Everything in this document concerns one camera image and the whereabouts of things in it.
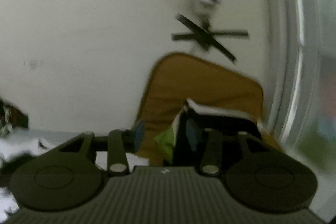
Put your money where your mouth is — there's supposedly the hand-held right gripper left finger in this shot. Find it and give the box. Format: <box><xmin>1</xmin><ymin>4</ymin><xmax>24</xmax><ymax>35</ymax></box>
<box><xmin>60</xmin><ymin>119</ymin><xmax>146</xmax><ymax>177</ymax></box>

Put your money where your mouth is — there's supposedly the window frame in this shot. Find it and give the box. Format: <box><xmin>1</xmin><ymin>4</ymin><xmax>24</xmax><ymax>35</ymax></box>
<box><xmin>259</xmin><ymin>0</ymin><xmax>336</xmax><ymax>177</ymax></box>

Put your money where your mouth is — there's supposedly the black patterned knit sweater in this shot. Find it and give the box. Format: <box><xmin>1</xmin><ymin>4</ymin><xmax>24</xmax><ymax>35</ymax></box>
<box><xmin>0</xmin><ymin>97</ymin><xmax>30</xmax><ymax>137</ymax></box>

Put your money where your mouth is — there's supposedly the black garment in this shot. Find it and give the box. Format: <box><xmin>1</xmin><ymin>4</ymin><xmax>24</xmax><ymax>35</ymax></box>
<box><xmin>154</xmin><ymin>98</ymin><xmax>263</xmax><ymax>165</ymax></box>

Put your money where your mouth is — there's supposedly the striped bed sheet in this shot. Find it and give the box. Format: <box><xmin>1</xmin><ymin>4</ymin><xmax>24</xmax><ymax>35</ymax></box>
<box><xmin>0</xmin><ymin>128</ymin><xmax>336</xmax><ymax>223</ymax></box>

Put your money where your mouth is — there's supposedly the black tape strip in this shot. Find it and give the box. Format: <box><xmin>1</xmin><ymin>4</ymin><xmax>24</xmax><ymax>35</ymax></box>
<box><xmin>175</xmin><ymin>13</ymin><xmax>237</xmax><ymax>64</ymax></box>
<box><xmin>171</xmin><ymin>29</ymin><xmax>249</xmax><ymax>42</ymax></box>

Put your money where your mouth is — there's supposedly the brown cushion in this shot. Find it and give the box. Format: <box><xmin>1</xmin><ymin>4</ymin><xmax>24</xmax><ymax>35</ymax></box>
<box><xmin>135</xmin><ymin>52</ymin><xmax>283</xmax><ymax>167</ymax></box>

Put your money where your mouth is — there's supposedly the white t-shirt with grey print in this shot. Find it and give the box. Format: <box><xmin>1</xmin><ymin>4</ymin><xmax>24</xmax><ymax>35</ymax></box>
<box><xmin>0</xmin><ymin>135</ymin><xmax>150</xmax><ymax>222</ymax></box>

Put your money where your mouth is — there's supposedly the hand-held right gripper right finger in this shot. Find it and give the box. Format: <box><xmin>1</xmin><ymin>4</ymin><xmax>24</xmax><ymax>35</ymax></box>
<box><xmin>185</xmin><ymin>120</ymin><xmax>284</xmax><ymax>175</ymax></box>

